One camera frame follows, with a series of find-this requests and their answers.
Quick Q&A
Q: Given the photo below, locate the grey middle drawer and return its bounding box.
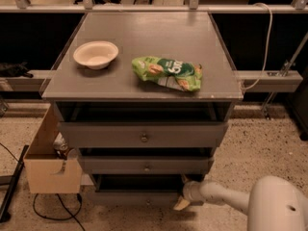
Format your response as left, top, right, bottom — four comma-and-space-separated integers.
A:
78, 156, 214, 174

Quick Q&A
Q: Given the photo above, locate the grey drawer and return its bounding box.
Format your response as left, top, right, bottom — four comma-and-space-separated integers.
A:
88, 174, 185, 206
78, 156, 214, 174
59, 122, 228, 148

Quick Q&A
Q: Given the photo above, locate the can inside wooden box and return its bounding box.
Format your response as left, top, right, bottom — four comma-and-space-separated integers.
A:
53, 133, 69, 159

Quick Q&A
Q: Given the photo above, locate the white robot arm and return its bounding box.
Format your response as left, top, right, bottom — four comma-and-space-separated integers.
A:
173, 176, 308, 231

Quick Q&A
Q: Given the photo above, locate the black object on rail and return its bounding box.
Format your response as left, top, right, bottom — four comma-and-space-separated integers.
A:
0, 62, 34, 78

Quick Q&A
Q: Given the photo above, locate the white paper bowl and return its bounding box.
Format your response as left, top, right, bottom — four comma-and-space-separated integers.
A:
73, 41, 118, 70

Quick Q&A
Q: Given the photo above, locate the grey drawer cabinet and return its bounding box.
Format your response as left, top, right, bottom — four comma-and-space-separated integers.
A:
41, 11, 244, 191

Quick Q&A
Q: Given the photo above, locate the green chip bag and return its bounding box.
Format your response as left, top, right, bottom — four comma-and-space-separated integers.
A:
132, 56, 202, 92

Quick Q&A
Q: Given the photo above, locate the black metal bar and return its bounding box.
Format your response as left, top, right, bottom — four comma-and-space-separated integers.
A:
0, 145, 28, 223

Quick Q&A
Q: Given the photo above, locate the black floor cable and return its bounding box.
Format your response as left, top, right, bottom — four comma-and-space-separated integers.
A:
32, 192, 87, 231

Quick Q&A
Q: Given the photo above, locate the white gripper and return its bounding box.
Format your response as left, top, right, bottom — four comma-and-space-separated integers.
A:
173, 174, 205, 211

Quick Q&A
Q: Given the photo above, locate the white hanging cable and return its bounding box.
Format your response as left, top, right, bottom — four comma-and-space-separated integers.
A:
241, 2, 273, 92

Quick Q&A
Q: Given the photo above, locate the grey bottom drawer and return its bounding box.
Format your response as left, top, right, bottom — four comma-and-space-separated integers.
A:
88, 174, 185, 206

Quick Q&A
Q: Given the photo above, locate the light wooden box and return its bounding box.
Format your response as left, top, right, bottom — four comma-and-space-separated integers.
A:
23, 107, 82, 193

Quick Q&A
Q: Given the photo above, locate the grey top drawer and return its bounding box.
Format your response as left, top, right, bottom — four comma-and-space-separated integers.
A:
59, 122, 228, 148

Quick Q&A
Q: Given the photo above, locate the metal frame rail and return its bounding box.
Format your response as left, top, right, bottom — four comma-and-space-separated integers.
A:
236, 70, 303, 92

